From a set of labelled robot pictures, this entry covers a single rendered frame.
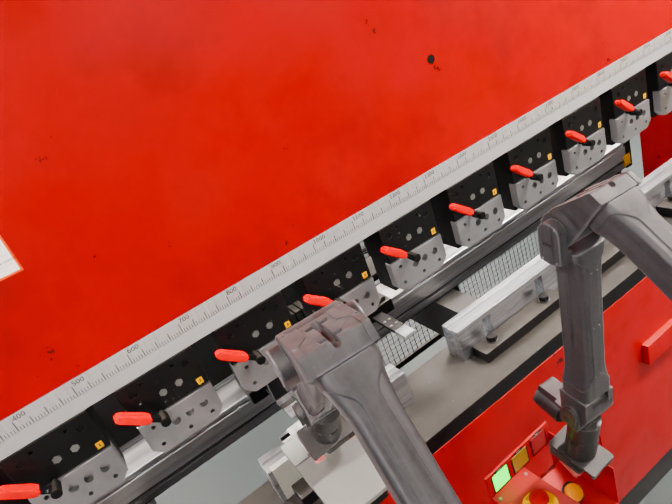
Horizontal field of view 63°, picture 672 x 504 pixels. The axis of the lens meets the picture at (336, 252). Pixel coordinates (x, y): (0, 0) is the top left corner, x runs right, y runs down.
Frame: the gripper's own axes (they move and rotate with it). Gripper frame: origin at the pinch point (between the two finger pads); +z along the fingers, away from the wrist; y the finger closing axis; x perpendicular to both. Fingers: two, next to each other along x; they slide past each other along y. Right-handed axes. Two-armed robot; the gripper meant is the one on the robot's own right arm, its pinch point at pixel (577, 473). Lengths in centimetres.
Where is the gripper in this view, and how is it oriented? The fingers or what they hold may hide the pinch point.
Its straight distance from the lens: 132.1
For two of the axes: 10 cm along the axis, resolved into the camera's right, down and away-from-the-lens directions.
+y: -6.0, -4.0, 7.0
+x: -7.8, 5.0, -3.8
